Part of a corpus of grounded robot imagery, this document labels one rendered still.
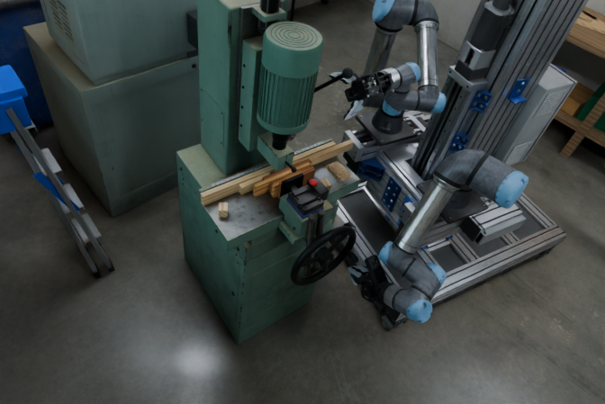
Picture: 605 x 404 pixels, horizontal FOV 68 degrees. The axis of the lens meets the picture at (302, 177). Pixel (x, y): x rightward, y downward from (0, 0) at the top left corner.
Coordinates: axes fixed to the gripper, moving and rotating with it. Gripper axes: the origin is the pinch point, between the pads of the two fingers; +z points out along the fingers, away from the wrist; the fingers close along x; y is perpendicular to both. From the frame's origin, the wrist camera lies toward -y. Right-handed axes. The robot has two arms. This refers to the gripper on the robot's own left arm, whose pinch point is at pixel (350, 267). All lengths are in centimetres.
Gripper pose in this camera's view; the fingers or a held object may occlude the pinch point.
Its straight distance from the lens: 173.4
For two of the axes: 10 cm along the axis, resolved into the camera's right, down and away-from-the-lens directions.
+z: -5.7, -2.1, 7.9
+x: 8.0, -3.4, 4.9
